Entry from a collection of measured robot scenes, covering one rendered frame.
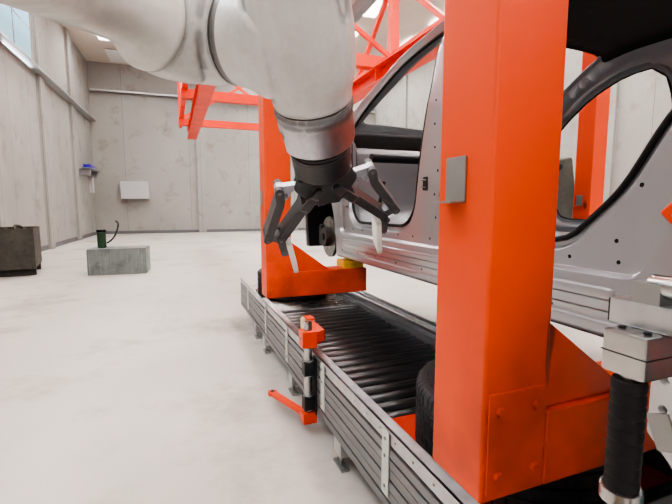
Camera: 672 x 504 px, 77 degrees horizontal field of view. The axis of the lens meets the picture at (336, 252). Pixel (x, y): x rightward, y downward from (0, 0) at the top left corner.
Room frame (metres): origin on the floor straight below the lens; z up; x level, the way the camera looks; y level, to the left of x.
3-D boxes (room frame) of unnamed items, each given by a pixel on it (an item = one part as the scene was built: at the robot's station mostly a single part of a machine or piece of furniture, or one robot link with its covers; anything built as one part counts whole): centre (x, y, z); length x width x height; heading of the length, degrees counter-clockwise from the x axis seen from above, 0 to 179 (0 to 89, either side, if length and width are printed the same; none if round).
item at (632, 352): (0.47, -0.36, 0.93); 0.09 x 0.05 x 0.05; 111
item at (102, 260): (6.98, 3.61, 0.42); 0.85 x 0.68 x 0.85; 107
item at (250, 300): (3.79, 0.37, 0.19); 1.00 x 0.86 x 0.39; 21
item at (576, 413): (0.97, -0.63, 0.69); 0.52 x 0.17 x 0.35; 111
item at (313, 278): (2.77, 0.07, 0.69); 0.52 x 0.17 x 0.35; 111
